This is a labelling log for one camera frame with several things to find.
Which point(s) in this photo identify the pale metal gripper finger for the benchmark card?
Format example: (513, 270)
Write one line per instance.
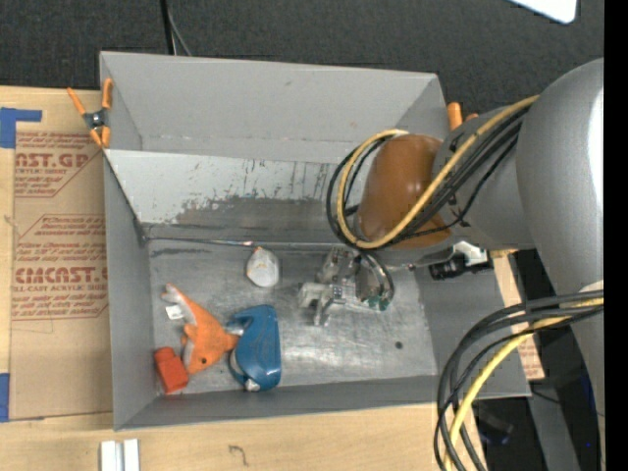
(326, 312)
(312, 294)

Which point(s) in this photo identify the small white plastic toy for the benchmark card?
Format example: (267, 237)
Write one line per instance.
(263, 268)

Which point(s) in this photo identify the blue toy whale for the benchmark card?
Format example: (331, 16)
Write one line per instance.
(259, 346)

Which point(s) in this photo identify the orange toy fish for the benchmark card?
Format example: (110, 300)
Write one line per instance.
(206, 334)

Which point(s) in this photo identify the orange-red block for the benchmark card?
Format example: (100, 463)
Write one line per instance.
(171, 371)

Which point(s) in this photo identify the grey metal bin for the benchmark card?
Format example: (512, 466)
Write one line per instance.
(275, 116)

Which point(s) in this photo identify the brown cardboard board red print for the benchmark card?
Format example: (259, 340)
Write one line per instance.
(54, 243)

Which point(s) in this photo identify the black cylinder on white bracket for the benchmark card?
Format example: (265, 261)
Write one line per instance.
(450, 267)

